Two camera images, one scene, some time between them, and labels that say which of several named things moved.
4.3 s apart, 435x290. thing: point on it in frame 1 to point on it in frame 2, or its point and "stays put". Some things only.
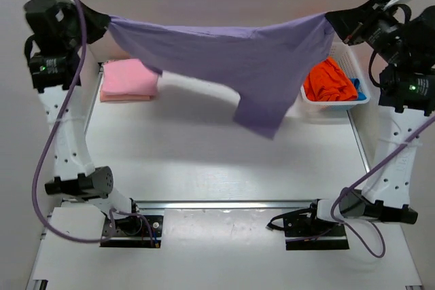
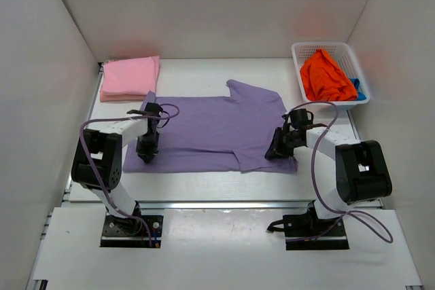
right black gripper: [351, 23] to [278, 144]
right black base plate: [304, 231] stays put
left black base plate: [139, 231] stays put
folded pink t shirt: [128, 80] stays put
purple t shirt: [265, 66] to [229, 134]
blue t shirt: [361, 96] stays put
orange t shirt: [325, 81] stays put
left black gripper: [88, 23] to [146, 149]
